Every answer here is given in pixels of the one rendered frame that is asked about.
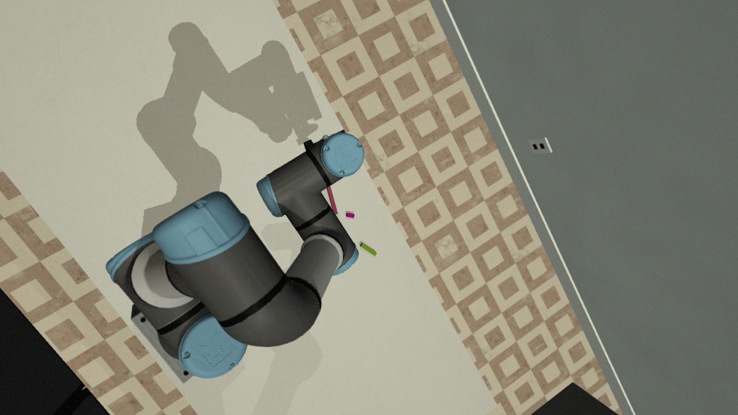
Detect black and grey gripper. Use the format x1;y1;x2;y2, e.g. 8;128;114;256
304;129;345;151

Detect pink rod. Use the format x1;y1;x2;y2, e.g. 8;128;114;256
327;186;338;214

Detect lime green rectangular bar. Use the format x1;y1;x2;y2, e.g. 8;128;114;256
360;243;377;256

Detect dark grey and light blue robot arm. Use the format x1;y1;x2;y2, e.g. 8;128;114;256
106;133;364;378

